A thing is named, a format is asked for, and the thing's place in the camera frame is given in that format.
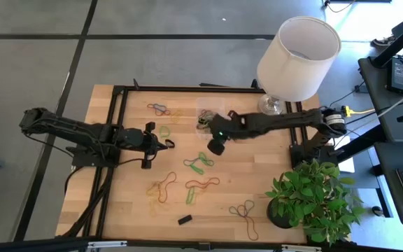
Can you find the black plug block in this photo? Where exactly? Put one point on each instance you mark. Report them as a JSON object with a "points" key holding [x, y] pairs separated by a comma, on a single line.
{"points": [[361, 88]]}

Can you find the blue rubber band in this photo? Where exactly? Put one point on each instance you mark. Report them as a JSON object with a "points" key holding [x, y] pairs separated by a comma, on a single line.
{"points": [[149, 105]]}

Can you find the black diagonal stand beam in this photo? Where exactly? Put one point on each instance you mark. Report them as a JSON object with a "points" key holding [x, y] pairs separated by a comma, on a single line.
{"points": [[397, 40]]}

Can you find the black front crossbeam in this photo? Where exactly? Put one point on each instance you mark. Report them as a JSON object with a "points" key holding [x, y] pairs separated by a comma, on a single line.
{"points": [[30, 246]]}

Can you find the black power box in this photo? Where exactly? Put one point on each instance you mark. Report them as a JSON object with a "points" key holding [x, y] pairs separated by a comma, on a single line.
{"points": [[399, 75]]}

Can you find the black desk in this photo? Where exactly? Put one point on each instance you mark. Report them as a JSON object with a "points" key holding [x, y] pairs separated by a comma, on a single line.
{"points": [[390, 182], [380, 91]]}

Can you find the clear plastic bin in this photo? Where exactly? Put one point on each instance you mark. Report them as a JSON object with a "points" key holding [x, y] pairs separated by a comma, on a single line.
{"points": [[210, 103]]}

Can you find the red rubber band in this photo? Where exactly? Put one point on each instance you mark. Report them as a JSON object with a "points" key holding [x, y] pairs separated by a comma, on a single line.
{"points": [[167, 183], [166, 112], [202, 184]]}

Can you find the green potted plant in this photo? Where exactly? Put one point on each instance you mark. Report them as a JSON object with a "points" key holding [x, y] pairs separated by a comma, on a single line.
{"points": [[310, 199]]}

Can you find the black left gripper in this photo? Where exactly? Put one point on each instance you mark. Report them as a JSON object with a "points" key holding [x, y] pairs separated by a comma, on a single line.
{"points": [[131, 138]]}

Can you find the dark brown rubber band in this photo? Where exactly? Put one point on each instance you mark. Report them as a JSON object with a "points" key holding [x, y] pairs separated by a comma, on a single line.
{"points": [[256, 239]]}

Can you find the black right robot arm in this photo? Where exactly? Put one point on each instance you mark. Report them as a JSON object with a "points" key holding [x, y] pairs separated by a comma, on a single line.
{"points": [[292, 120]]}

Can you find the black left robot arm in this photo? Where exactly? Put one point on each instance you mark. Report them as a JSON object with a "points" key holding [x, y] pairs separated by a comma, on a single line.
{"points": [[82, 129]]}

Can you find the silver bracket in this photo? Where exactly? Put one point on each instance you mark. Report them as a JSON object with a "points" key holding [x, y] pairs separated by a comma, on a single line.
{"points": [[299, 248], [107, 244]]}

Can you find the person's shoe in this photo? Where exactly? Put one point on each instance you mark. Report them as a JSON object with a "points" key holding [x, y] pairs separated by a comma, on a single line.
{"points": [[383, 42]]}

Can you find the small black block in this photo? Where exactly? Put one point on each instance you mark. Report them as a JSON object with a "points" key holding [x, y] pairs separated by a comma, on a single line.
{"points": [[173, 144]]}

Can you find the wide black rubber band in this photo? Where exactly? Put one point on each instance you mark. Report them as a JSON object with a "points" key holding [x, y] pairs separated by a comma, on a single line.
{"points": [[185, 220]]}

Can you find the white sheet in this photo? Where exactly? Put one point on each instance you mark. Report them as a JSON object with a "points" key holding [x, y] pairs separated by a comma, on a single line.
{"points": [[348, 166]]}

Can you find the wide green rubber band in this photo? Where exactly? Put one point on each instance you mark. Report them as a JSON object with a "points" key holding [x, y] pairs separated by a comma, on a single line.
{"points": [[189, 202]]}

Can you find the black caster wheel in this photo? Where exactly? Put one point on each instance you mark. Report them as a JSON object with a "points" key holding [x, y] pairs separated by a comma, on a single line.
{"points": [[377, 211]]}

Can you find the white shade silver table lamp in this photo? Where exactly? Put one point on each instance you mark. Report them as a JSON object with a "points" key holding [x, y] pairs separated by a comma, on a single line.
{"points": [[292, 63]]}

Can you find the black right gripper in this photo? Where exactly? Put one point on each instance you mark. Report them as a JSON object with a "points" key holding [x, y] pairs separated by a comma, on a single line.
{"points": [[233, 126]]}

